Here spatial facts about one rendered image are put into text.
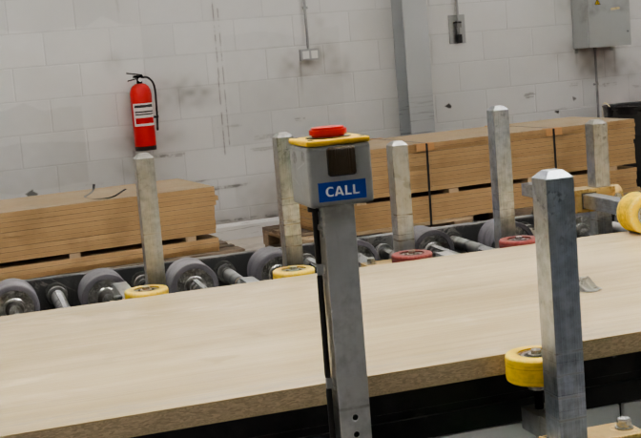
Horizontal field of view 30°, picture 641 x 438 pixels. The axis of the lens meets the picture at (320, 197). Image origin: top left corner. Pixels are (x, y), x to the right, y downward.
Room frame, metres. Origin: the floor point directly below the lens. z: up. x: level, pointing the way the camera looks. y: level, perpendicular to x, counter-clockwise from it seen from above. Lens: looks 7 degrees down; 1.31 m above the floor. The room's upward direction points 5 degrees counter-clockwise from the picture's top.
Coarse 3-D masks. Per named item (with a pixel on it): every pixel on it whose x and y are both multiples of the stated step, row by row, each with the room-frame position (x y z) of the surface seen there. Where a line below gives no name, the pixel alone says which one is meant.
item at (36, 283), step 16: (464, 224) 3.04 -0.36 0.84; (480, 224) 3.05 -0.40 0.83; (368, 240) 2.96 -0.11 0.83; (384, 240) 2.97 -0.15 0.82; (208, 256) 2.86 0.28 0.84; (224, 256) 2.86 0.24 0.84; (240, 256) 2.87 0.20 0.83; (128, 272) 2.79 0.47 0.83; (240, 272) 2.87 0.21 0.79; (48, 304) 2.73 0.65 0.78; (80, 304) 2.76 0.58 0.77
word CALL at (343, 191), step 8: (320, 184) 1.23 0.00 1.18; (328, 184) 1.23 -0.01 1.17; (336, 184) 1.23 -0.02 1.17; (344, 184) 1.23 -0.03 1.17; (352, 184) 1.24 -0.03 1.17; (360, 184) 1.24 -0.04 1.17; (320, 192) 1.23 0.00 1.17; (328, 192) 1.23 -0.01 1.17; (336, 192) 1.23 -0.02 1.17; (344, 192) 1.23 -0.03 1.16; (352, 192) 1.24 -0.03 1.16; (360, 192) 1.24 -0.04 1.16; (320, 200) 1.23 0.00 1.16; (328, 200) 1.23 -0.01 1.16
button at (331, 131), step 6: (324, 126) 1.27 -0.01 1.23; (330, 126) 1.27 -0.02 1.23; (336, 126) 1.26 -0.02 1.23; (342, 126) 1.26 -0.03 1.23; (312, 132) 1.25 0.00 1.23; (318, 132) 1.25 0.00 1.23; (324, 132) 1.25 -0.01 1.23; (330, 132) 1.25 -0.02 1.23; (336, 132) 1.25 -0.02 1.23; (342, 132) 1.25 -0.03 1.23
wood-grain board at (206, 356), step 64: (448, 256) 2.26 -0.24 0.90; (512, 256) 2.21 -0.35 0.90; (640, 256) 2.11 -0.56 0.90; (0, 320) 2.00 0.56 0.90; (64, 320) 1.96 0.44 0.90; (128, 320) 1.92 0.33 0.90; (192, 320) 1.88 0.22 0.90; (256, 320) 1.84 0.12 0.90; (384, 320) 1.77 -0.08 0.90; (448, 320) 1.74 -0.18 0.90; (512, 320) 1.70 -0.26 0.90; (640, 320) 1.64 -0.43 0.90; (0, 384) 1.58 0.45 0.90; (64, 384) 1.55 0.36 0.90; (128, 384) 1.52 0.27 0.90; (192, 384) 1.50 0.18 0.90; (256, 384) 1.48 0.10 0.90; (320, 384) 1.45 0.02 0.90; (384, 384) 1.48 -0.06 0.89
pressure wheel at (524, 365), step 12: (516, 348) 1.52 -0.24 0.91; (528, 348) 1.52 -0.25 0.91; (540, 348) 1.49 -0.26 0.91; (516, 360) 1.47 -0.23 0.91; (528, 360) 1.46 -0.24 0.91; (540, 360) 1.46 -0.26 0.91; (516, 372) 1.47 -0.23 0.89; (528, 372) 1.46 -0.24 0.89; (540, 372) 1.45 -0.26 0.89; (516, 384) 1.47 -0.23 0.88; (528, 384) 1.46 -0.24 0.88; (540, 384) 1.45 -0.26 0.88; (540, 396) 1.49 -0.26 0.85; (540, 408) 1.49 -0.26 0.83
